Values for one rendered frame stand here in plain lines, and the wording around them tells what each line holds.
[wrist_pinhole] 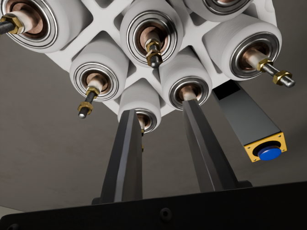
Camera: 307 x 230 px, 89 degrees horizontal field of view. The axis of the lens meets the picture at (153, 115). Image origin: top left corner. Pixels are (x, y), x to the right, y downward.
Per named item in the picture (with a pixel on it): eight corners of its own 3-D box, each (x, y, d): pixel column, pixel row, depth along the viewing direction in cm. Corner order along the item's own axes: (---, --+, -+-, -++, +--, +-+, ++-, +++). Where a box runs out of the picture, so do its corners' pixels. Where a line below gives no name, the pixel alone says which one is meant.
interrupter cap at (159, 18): (158, 71, 27) (159, 73, 26) (118, 47, 24) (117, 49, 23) (187, 30, 23) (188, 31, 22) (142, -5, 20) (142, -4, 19)
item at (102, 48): (100, 67, 44) (81, 106, 31) (87, 29, 38) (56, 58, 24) (134, 63, 44) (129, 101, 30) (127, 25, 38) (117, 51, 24)
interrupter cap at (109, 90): (84, 101, 30) (83, 103, 30) (66, 63, 25) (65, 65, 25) (123, 96, 30) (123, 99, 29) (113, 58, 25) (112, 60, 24)
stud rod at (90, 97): (92, 88, 27) (78, 118, 21) (92, 83, 26) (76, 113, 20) (98, 89, 27) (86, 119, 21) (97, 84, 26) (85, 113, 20)
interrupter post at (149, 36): (154, 50, 24) (155, 58, 22) (140, 42, 24) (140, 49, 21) (163, 36, 23) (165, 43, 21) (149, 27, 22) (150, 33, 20)
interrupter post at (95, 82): (93, 88, 28) (88, 98, 26) (88, 76, 27) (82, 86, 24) (106, 86, 28) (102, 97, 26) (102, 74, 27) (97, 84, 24)
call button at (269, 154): (273, 138, 30) (280, 146, 29) (277, 148, 33) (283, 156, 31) (252, 146, 32) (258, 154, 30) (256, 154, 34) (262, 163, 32)
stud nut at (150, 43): (151, 56, 22) (152, 58, 21) (143, 47, 21) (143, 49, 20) (162, 45, 21) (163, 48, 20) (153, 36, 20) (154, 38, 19)
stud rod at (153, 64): (152, 48, 23) (155, 71, 17) (147, 43, 22) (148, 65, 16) (157, 43, 22) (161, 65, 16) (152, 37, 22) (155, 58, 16)
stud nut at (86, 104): (80, 110, 23) (78, 114, 22) (77, 101, 22) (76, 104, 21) (94, 111, 23) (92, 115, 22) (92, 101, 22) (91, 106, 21)
